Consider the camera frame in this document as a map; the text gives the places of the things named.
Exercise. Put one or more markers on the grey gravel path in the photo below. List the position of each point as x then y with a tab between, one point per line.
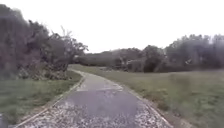
100	103

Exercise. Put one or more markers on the wood of dark trees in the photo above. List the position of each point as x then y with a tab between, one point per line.
173	55

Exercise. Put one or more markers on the path edge kerb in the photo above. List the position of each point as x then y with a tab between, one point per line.
50	105

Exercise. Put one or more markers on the grass slope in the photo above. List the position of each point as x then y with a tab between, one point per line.
186	90

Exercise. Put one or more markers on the clump of bushy trees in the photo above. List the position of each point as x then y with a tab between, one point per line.
30	50

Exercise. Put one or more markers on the grass strip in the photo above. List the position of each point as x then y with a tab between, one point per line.
26	93

